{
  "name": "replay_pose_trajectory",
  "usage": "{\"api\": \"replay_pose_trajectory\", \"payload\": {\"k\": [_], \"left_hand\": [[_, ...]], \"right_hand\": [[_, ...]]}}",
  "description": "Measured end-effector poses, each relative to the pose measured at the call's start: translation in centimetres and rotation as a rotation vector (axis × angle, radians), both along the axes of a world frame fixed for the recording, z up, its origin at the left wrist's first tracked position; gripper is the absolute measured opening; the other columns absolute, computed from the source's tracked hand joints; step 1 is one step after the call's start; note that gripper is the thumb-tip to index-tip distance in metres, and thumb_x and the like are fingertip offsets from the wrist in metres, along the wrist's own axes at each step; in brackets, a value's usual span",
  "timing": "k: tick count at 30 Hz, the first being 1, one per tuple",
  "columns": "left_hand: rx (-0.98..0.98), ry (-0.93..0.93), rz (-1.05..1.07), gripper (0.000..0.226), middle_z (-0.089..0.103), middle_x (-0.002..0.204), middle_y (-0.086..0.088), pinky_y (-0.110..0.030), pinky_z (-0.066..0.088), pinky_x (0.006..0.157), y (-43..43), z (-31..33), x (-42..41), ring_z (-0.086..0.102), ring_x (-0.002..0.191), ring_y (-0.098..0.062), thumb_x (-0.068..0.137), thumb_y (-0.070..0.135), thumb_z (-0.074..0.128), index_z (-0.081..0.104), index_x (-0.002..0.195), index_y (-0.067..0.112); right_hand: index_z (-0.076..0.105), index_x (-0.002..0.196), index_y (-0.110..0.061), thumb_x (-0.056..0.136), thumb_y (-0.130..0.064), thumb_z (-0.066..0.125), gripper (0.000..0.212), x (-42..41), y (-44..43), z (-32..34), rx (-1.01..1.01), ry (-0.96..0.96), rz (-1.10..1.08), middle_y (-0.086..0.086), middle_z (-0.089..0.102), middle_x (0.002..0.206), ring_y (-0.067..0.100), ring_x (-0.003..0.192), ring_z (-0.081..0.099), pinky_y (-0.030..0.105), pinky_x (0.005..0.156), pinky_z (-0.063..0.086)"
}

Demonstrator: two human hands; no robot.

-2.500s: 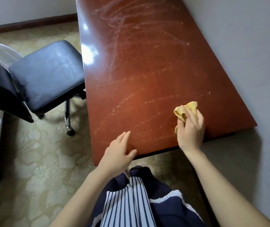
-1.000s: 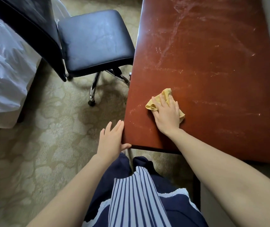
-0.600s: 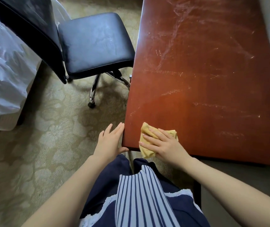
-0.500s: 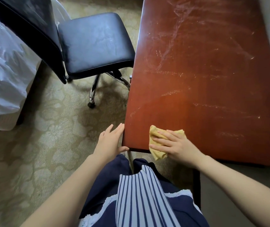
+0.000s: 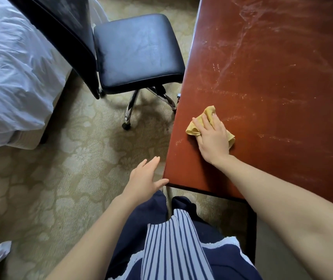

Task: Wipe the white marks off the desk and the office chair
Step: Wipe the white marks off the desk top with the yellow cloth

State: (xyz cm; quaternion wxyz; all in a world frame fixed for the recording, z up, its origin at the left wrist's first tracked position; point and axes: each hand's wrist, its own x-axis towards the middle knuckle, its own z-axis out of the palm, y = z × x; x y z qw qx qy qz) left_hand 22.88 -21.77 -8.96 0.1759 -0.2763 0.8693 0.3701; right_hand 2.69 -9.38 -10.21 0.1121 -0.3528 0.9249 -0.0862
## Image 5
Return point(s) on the person's left hand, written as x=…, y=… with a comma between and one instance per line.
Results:
x=141, y=183

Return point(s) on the person's right hand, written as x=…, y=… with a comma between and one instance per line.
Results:
x=213, y=142

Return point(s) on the yellow cleaning cloth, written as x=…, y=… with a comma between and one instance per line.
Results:
x=192, y=129

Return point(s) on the black leather chair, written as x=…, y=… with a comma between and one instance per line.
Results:
x=137, y=49

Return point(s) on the person's left forearm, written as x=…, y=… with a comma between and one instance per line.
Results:
x=96, y=244

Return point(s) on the person's right forearm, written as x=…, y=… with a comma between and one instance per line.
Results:
x=286, y=209

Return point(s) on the blue striped white apron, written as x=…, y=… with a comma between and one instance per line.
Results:
x=172, y=247

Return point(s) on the red-brown wooden table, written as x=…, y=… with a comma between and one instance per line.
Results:
x=271, y=69

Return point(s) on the navy dress with white trim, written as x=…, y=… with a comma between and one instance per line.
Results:
x=227, y=262

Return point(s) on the white bed sheet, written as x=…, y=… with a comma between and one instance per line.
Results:
x=11, y=69

